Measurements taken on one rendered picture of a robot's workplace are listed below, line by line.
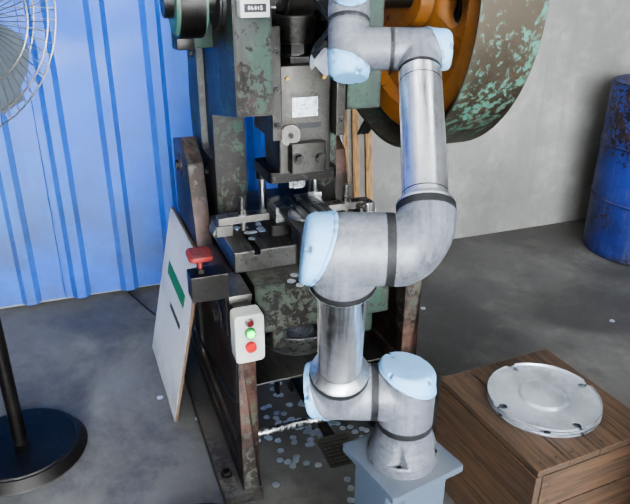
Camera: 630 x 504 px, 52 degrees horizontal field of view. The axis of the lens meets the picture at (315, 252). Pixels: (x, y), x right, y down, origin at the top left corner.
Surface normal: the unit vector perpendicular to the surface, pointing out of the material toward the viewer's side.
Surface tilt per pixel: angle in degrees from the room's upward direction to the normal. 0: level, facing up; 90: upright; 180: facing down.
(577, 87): 90
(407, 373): 8
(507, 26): 98
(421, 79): 43
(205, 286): 90
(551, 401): 0
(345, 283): 114
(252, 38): 90
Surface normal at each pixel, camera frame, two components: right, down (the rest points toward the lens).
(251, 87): 0.35, 0.39
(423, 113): -0.11, -0.39
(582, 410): 0.00, -0.91
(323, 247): -0.07, -0.07
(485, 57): 0.33, 0.63
